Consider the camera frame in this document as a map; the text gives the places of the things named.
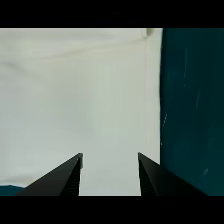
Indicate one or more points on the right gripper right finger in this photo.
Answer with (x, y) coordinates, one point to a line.
(160, 181)

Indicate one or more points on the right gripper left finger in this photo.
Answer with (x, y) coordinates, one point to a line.
(63, 180)

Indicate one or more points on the white garment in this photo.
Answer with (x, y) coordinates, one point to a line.
(83, 100)

